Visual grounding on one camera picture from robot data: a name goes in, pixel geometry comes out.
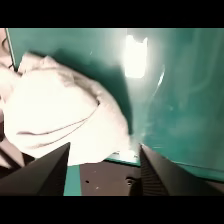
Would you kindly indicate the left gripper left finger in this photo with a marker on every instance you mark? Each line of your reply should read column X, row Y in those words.
column 46, row 176

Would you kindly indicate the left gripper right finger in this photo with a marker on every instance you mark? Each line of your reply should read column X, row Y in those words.
column 163, row 176

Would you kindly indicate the white garment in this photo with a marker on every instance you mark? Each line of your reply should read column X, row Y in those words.
column 56, row 113

